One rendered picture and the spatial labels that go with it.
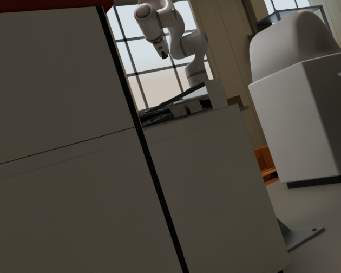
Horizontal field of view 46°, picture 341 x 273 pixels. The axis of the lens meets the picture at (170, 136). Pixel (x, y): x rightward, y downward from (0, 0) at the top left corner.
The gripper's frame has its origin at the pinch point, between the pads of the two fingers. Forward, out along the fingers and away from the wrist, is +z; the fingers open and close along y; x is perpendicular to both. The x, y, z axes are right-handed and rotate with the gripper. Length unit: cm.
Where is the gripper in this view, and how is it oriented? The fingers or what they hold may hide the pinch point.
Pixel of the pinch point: (164, 54)
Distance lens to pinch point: 189.1
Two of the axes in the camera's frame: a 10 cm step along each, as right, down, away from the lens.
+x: -9.1, 4.1, 0.8
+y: -3.4, -8.4, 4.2
